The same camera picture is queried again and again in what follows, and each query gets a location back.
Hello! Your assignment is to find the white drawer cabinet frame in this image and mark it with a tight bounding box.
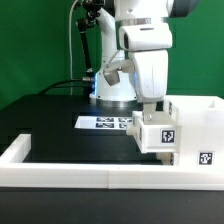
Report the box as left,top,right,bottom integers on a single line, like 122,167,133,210
164,95,224,168

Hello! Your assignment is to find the white front drawer box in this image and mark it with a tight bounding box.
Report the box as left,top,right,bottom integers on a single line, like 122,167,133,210
156,152,175,166

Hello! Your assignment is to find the marker sheet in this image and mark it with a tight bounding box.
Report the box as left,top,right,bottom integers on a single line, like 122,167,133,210
74,116,132,130

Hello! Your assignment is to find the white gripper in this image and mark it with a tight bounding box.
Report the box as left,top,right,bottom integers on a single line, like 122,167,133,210
129,50,168,121

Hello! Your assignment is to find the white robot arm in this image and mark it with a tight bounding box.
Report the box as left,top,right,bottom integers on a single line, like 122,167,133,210
78,0,200,122

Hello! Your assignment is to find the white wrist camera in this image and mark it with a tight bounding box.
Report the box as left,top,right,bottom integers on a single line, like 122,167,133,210
119,24,172,52

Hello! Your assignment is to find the white drawer box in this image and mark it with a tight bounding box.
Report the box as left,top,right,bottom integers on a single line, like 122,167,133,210
126,111,178,154
156,152,175,166

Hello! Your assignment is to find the white L-shaped fence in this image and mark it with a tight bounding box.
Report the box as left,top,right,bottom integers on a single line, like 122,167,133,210
0,134,224,191

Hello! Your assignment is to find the white cable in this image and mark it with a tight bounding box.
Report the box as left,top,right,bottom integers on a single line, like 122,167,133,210
68,0,83,96

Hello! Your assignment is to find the black cable bundle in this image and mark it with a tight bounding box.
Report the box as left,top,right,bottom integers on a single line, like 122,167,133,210
39,77,95,96

